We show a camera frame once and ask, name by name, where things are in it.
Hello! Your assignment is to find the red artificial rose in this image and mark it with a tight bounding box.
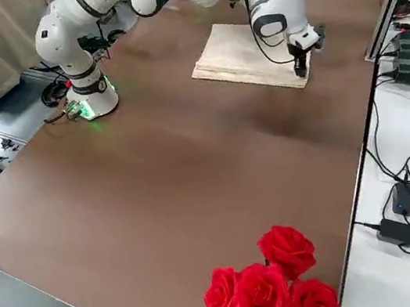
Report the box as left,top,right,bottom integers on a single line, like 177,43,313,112
285,273,343,307
255,219,321,286
199,263,244,307
228,258,295,307

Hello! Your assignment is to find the black coiled cable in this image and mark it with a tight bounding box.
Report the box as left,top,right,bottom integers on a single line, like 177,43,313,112
38,80,74,110

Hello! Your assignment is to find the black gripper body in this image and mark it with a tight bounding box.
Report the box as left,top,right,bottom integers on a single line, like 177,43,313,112
287,41,312,64

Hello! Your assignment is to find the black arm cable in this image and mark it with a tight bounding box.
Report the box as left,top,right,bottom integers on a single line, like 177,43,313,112
70,0,297,100

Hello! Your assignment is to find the black power adapter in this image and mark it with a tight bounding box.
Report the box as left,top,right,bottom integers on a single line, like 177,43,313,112
387,179,410,219
373,213,410,250

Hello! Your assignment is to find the beige tablecloth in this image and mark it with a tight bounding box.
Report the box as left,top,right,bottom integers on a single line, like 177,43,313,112
182,8,317,107

